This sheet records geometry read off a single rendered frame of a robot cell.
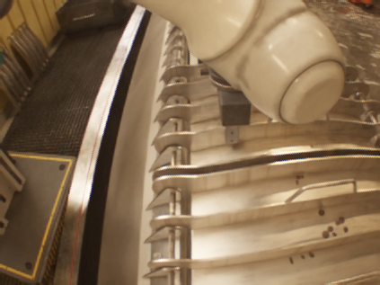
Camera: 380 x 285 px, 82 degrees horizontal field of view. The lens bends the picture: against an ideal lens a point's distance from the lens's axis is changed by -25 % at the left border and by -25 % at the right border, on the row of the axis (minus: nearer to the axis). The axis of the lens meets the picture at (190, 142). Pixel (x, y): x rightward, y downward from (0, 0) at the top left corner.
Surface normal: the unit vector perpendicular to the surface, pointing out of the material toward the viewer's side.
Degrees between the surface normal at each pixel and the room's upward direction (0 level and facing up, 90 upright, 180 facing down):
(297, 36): 32
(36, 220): 0
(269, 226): 7
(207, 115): 90
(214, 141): 90
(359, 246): 5
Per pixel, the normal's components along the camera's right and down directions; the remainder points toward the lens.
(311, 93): 0.35, 0.77
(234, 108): 0.00, 0.76
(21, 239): -0.09, -0.65
